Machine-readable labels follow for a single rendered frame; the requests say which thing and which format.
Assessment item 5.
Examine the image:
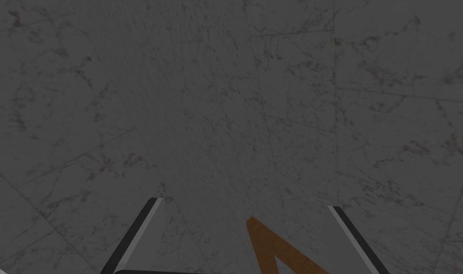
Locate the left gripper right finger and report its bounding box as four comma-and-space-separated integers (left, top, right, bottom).
327, 205, 391, 274

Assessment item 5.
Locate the brown angular wooden piece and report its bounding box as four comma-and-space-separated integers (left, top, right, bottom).
246, 216, 330, 274

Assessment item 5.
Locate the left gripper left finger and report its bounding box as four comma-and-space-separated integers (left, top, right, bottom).
100, 197, 164, 274

